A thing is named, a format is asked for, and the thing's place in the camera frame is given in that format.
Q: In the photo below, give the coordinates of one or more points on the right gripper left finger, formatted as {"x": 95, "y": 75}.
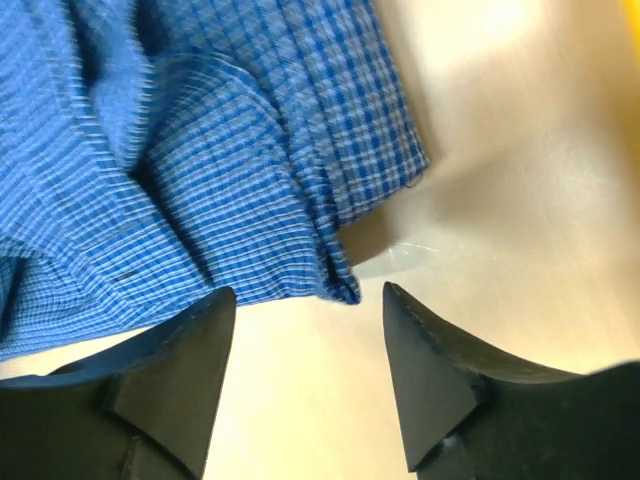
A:
{"x": 142, "y": 409}

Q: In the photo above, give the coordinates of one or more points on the yellow plastic tray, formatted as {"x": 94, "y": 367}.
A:
{"x": 630, "y": 14}

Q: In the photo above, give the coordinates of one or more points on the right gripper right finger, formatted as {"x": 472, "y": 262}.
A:
{"x": 469, "y": 410}

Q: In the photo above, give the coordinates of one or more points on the blue plaid long sleeve shirt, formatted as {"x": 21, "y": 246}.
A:
{"x": 153, "y": 151}

